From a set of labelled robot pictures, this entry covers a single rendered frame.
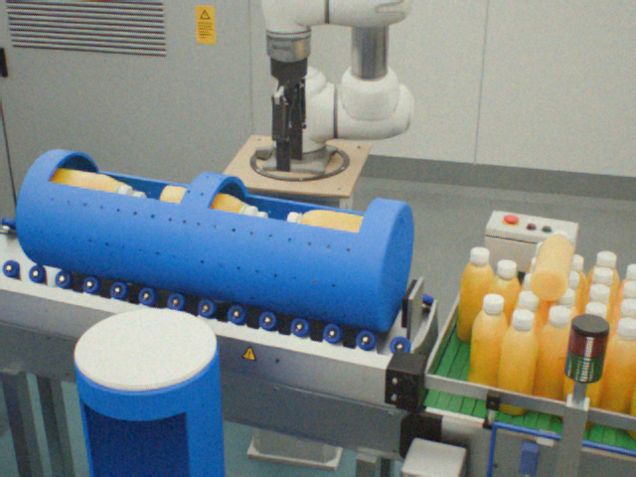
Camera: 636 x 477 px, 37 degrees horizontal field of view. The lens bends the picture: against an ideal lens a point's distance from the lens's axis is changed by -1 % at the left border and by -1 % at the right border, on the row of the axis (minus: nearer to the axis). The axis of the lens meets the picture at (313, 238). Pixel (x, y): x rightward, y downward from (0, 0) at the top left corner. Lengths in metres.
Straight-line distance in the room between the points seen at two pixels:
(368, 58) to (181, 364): 1.08
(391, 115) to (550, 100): 2.34
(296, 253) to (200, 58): 1.87
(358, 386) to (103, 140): 2.20
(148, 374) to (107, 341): 0.15
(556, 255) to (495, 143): 3.07
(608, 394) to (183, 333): 0.85
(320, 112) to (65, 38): 1.55
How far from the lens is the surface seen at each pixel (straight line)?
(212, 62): 3.76
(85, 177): 2.30
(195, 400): 1.90
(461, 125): 5.00
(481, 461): 2.02
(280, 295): 2.05
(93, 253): 2.23
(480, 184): 5.09
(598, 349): 1.64
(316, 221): 2.05
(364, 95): 2.63
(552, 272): 1.93
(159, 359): 1.91
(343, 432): 2.26
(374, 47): 2.58
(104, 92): 3.97
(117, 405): 1.87
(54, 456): 2.99
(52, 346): 2.48
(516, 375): 1.94
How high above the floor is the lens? 2.11
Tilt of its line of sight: 27 degrees down
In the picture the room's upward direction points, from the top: straight up
